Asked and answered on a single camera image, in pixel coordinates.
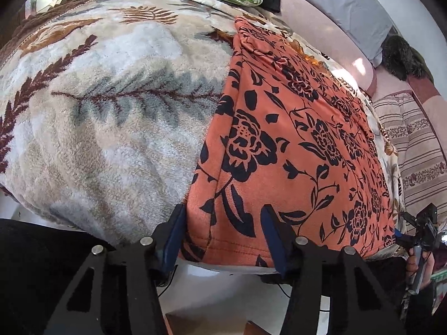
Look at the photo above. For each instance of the grey pillow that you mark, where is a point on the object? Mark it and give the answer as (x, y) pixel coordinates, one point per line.
(345, 3)

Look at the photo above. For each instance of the striped floral quilt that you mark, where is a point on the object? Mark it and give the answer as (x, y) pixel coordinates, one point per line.
(415, 146)

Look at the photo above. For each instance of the person's right hand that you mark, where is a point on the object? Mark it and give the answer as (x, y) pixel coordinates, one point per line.
(429, 263)

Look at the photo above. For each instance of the pink and maroon cloth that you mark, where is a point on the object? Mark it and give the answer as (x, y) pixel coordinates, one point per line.
(429, 94)

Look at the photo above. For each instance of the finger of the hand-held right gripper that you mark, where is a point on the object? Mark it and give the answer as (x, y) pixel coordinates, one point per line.
(400, 239)

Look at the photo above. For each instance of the dark fuzzy cloth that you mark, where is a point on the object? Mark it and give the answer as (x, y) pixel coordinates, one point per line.
(401, 57)

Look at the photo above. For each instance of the leaf print fleece blanket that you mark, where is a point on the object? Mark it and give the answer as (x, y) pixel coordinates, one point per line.
(104, 129)

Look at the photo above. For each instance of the orange floral garment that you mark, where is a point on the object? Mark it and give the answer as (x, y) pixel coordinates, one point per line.
(297, 153)

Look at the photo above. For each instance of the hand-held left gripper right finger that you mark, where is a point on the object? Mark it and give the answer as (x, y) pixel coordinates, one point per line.
(276, 247)

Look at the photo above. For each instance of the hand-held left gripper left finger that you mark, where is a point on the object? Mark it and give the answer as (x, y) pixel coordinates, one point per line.
(173, 244)

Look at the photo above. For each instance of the pink quilted mattress cover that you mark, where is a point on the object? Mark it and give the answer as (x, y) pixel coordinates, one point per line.
(314, 31)

